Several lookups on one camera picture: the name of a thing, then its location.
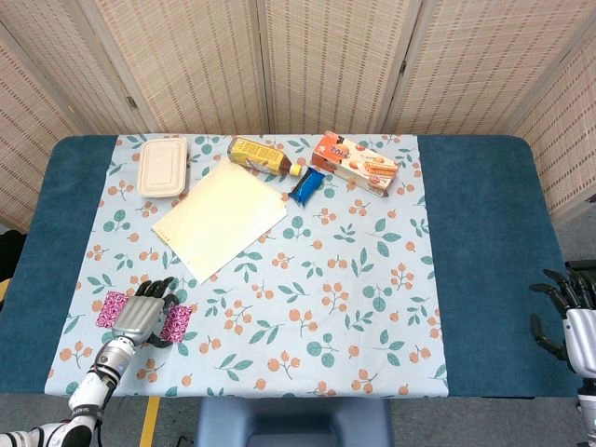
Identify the blue snack packet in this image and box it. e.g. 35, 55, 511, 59
287, 166, 325, 206

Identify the black object beside table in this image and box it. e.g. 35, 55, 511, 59
0, 230, 27, 283

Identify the beige lidded lunch box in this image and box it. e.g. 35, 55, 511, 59
136, 136, 190, 199

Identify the black box behind table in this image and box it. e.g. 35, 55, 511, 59
565, 260, 596, 280

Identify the floral fruit print tablecloth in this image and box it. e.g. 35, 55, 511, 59
44, 133, 450, 399

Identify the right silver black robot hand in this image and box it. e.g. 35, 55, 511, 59
529, 268, 596, 373

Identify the cream cover notebook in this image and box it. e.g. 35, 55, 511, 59
151, 160, 289, 285

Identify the tea bottle yellow label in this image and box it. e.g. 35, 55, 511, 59
227, 136, 304, 179

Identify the orange white biscuit box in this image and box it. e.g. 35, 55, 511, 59
310, 130, 400, 198

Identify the teal table cover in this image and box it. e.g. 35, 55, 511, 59
0, 133, 583, 400

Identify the grey blue seat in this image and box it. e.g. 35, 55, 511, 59
195, 397, 395, 447

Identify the woven bamboo folding screen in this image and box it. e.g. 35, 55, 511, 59
0, 0, 596, 234

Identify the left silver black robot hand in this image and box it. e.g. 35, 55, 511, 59
111, 277, 178, 350

